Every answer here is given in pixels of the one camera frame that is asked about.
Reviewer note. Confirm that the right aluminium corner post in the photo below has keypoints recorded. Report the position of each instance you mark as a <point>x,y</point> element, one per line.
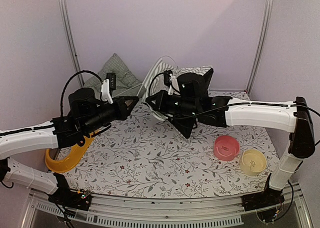
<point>260,46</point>

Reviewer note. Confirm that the cream pet bowl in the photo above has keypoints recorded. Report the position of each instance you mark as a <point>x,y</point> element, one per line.
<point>252,162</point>

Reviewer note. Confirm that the green checkered cushion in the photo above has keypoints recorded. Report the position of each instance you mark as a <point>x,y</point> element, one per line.
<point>126,82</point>

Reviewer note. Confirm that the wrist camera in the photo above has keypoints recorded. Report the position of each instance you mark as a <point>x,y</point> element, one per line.
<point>107,87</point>
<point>168,81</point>

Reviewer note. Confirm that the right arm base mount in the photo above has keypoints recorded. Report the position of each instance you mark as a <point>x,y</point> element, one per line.
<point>265,198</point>

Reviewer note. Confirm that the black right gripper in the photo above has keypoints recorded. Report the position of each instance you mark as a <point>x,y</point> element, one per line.
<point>158,99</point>

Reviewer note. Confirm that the green striped pet tent fabric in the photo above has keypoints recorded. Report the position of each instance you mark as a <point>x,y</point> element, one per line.
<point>176,93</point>

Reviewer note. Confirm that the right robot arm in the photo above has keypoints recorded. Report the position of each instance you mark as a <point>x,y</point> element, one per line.
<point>291,116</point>

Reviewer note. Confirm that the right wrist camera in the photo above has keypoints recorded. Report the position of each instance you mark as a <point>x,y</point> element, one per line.
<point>168,81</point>

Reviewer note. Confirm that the pink pet bowl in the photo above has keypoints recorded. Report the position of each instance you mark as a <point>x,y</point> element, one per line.
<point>226,148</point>

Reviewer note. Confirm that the aluminium corner post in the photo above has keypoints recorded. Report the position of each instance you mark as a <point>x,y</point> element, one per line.
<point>260,46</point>
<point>68,33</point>

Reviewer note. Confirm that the front aluminium rail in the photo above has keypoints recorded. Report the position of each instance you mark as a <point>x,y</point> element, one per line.
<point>224,211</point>

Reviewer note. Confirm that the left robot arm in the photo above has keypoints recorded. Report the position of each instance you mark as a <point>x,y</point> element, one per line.
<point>29,139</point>

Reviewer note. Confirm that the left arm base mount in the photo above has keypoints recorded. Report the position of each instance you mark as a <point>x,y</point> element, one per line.
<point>66,197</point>

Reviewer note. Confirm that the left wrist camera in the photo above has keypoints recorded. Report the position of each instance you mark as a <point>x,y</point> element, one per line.
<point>107,87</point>

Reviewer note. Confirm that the left aluminium corner post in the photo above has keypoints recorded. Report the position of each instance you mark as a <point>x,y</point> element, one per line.
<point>68,33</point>

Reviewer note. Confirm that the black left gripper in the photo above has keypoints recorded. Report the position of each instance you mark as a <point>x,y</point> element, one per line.
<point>122,109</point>

